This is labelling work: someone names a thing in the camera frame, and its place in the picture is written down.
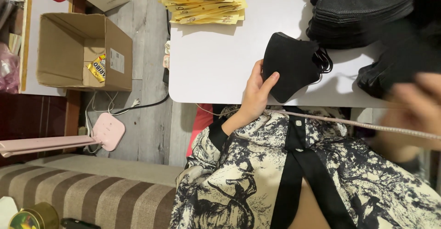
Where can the open cardboard box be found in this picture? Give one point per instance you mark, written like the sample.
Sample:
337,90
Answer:
84,50

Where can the pile of black masks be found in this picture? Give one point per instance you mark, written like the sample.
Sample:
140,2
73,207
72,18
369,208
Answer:
396,70

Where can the person's patterned shirt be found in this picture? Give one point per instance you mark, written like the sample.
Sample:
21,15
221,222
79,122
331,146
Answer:
296,174

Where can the black face mask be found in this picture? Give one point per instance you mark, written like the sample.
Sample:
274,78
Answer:
293,65

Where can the gold candy bag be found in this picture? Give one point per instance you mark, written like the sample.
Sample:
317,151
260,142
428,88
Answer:
98,68

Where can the stack of black face masks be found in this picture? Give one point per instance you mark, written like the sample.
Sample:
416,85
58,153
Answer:
361,14

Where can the white paper sheet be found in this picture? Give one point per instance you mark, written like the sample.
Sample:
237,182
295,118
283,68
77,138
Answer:
7,210

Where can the gold round tin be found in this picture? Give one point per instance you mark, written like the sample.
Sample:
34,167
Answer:
34,217

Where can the red cushion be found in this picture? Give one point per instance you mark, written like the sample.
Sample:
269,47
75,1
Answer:
199,129

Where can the pink plastic bag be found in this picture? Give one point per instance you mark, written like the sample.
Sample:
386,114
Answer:
8,69

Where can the white table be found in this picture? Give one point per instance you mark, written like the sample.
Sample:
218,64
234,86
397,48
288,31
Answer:
262,60

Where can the striped brown sofa cushion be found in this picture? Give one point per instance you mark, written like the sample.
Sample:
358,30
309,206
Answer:
89,196

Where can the pink desk lamp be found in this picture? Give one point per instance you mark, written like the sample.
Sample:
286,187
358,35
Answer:
69,137

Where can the person's right hand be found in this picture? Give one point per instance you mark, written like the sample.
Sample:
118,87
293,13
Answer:
418,101

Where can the stack of yellow packets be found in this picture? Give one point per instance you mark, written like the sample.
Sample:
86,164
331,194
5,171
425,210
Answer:
203,1

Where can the black phone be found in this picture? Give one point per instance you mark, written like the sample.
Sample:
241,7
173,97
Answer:
79,224

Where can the person's left hand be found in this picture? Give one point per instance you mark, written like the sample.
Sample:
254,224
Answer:
254,96

